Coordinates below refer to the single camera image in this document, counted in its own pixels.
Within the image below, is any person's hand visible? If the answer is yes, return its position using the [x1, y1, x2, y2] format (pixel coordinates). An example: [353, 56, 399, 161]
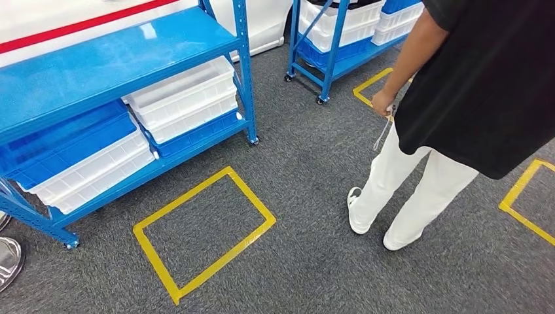
[371, 88, 397, 118]

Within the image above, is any person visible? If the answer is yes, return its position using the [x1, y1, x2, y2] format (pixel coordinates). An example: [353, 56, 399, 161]
[346, 0, 555, 253]

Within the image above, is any white cord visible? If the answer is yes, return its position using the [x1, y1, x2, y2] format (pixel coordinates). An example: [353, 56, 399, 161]
[372, 106, 396, 152]

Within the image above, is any yellow floor tape rectangle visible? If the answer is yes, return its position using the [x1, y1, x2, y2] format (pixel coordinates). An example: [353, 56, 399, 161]
[133, 166, 278, 306]

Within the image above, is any blue wheeled shelf rack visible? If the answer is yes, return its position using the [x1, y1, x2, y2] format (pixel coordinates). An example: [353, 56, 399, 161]
[283, 0, 428, 106]

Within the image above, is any white car with red stripe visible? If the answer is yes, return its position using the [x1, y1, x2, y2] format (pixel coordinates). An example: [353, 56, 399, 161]
[0, 0, 296, 70]

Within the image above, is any blue metal shelf rack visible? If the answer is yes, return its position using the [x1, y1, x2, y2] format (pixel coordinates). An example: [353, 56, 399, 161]
[0, 0, 261, 251]

